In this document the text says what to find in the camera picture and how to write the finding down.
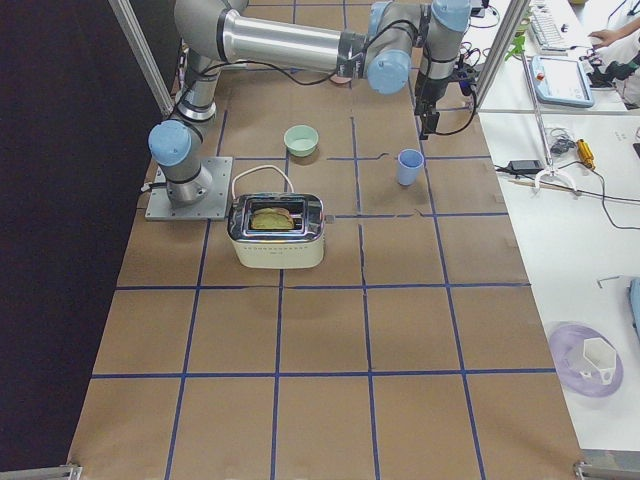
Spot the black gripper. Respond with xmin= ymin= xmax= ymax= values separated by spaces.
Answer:
xmin=414 ymin=71 xmax=451 ymax=140

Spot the blue cup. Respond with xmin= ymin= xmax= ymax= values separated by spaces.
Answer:
xmin=396 ymin=149 xmax=424 ymax=186

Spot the person hand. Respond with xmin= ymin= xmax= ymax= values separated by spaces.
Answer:
xmin=588 ymin=29 xmax=619 ymax=49

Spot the black power adapter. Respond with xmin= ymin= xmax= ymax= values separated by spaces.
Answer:
xmin=507 ymin=160 xmax=544 ymax=175

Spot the green plastic clamp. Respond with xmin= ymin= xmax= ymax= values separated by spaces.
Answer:
xmin=504 ymin=34 xmax=526 ymax=61

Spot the green bowl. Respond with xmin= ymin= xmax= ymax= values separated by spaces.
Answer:
xmin=283 ymin=124 xmax=319 ymax=157

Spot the white plastic clamp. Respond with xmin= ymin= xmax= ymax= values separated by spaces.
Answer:
xmin=533 ymin=168 xmax=578 ymax=194

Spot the teach pendant tablet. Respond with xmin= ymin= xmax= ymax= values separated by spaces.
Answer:
xmin=529 ymin=55 xmax=595 ymax=108

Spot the white keyboard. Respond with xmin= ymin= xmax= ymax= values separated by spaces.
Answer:
xmin=529 ymin=9 xmax=568 ymax=52

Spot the yellow screwdriver tool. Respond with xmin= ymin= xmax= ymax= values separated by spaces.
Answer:
xmin=576 ymin=139 xmax=595 ymax=171

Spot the cream toaster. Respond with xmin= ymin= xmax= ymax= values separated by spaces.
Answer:
xmin=227 ymin=192 xmax=325 ymax=269

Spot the toast slice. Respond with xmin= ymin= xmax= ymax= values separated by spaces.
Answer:
xmin=250 ymin=207 xmax=295 ymax=230

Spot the purple plastic plate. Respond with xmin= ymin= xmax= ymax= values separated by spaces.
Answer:
xmin=549 ymin=323 xmax=624 ymax=398

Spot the white hexagonal cup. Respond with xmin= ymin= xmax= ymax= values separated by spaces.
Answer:
xmin=580 ymin=338 xmax=617 ymax=385

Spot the aluminium frame post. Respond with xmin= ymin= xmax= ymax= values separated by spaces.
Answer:
xmin=476 ymin=0 xmax=529 ymax=109

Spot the white toaster power cord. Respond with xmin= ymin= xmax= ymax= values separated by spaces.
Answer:
xmin=231 ymin=165 xmax=295 ymax=199

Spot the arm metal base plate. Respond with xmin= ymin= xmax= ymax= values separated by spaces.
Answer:
xmin=145 ymin=156 xmax=233 ymax=221

